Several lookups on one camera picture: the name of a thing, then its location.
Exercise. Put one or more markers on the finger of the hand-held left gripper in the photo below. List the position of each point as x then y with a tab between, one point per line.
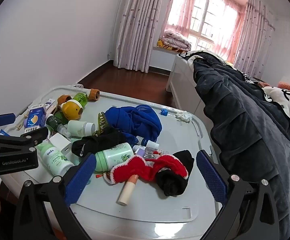
3	120
22	142

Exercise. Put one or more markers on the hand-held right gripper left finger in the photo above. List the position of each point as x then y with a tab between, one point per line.
81	177

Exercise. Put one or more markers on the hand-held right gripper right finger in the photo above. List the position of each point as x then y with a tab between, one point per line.
211	177

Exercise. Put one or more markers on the blue and white medicine box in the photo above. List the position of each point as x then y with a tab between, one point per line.
34	120

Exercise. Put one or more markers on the blue and white packet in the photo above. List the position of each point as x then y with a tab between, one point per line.
4	132

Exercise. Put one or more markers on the small orange plastic piece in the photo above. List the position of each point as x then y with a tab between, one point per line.
99	175

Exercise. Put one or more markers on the white bottle green print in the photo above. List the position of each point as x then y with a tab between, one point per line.
54	158

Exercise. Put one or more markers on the dark green spray bottle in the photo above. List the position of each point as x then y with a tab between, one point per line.
53	122

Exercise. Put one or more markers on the long black sock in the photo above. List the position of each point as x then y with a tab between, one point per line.
97	143

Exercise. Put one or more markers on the white charger block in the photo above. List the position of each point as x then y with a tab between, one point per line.
59	142

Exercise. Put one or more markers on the bunched black sock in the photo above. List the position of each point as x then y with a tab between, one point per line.
172	182

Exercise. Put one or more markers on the green lotion bottle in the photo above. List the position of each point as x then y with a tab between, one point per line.
114	156

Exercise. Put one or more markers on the white tube box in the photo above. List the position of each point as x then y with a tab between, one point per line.
49	104

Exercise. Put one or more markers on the beige lip balm tube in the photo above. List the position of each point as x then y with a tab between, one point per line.
126	192

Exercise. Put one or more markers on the pale green bottle white cap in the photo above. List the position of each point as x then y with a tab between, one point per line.
78	127

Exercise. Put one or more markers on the yellow plush toy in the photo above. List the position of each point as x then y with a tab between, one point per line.
71	111

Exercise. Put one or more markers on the small clear bottle red cap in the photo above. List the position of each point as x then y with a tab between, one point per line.
155	152

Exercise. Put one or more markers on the red knitted cloth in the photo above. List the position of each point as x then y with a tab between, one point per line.
145	170

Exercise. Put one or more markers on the light purple cube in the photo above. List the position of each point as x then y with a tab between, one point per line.
140	152

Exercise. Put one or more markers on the crumpled white tissue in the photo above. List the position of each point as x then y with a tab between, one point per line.
185	116

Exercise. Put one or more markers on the small white bottle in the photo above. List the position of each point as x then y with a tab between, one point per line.
146	142

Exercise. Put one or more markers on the blue cloth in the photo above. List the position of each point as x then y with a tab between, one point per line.
134	122

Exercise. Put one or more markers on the clear plastic holder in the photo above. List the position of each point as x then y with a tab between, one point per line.
77	87

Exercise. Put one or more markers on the small blue toy block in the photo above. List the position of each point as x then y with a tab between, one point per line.
164	112

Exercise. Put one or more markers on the black and white printed blanket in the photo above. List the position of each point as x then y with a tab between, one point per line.
287	107

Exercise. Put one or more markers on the pink fluffy pillow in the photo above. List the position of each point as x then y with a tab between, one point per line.
289	87

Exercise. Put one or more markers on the yellow tiger print blanket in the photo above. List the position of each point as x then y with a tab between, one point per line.
165	45

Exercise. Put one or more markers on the folded pink quilt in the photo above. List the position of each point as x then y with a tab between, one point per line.
176	38

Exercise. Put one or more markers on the window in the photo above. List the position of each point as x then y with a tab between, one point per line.
205	30

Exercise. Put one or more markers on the spotted pale pink curtain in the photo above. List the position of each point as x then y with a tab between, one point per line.
254	35
137	30

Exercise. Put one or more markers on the sheer pink curtain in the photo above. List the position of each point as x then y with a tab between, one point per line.
182	10

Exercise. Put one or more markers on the white bed frame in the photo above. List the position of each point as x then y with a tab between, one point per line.
182	85

